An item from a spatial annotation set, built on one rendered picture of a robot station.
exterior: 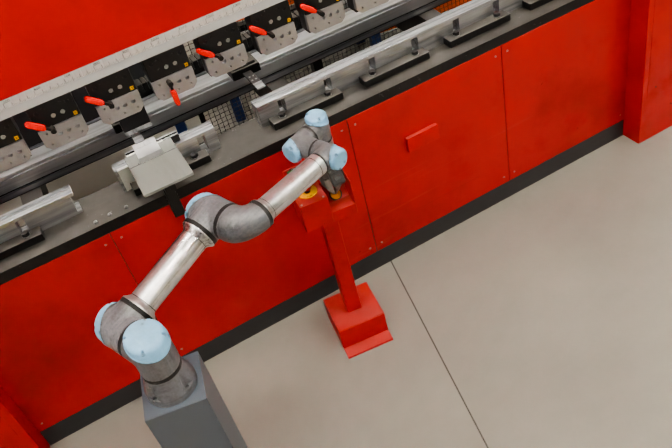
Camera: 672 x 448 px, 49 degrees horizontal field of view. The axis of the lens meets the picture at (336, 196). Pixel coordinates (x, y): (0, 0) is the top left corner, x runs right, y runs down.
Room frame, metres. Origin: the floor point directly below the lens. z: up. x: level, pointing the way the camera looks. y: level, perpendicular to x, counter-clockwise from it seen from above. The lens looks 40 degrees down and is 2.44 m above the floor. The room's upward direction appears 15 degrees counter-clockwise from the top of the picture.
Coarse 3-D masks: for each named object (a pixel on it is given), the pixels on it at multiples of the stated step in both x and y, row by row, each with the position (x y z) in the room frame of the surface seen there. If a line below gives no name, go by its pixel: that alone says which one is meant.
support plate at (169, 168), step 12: (168, 144) 2.26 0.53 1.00; (132, 156) 2.24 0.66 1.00; (168, 156) 2.19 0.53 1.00; (180, 156) 2.17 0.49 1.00; (132, 168) 2.17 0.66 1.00; (144, 168) 2.15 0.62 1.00; (156, 168) 2.13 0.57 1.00; (168, 168) 2.11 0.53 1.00; (180, 168) 2.10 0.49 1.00; (144, 180) 2.08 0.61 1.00; (156, 180) 2.06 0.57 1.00; (168, 180) 2.05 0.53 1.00; (180, 180) 2.04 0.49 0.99; (144, 192) 2.01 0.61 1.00
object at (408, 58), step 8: (408, 56) 2.58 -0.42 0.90; (416, 56) 2.56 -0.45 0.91; (424, 56) 2.57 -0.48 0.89; (392, 64) 2.55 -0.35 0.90; (400, 64) 2.54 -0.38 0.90; (408, 64) 2.54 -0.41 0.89; (376, 72) 2.53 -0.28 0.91; (384, 72) 2.51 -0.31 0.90; (392, 72) 2.52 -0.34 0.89; (360, 80) 2.52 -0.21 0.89; (368, 80) 2.49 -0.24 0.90; (376, 80) 2.49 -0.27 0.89
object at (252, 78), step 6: (252, 60) 2.64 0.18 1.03; (246, 66) 2.63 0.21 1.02; (252, 66) 2.63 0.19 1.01; (258, 66) 2.63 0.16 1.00; (228, 72) 2.64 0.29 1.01; (234, 72) 2.60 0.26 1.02; (240, 72) 2.61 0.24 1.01; (246, 72) 2.61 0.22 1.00; (252, 72) 2.60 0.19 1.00; (234, 78) 2.60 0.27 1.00; (240, 78) 2.61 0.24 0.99; (252, 78) 2.55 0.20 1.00; (258, 78) 2.54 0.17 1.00; (252, 84) 2.52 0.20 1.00; (258, 84) 2.50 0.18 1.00; (264, 84) 2.49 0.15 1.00
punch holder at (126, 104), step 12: (120, 72) 2.26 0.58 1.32; (96, 84) 2.23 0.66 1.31; (108, 84) 2.24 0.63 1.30; (120, 84) 2.25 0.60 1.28; (132, 84) 2.26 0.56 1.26; (96, 96) 2.23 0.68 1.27; (108, 96) 2.24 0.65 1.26; (120, 96) 2.25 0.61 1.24; (132, 96) 2.26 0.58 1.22; (96, 108) 2.22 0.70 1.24; (108, 108) 2.23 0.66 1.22; (120, 108) 2.24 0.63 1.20; (132, 108) 2.25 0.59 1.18; (108, 120) 2.22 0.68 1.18
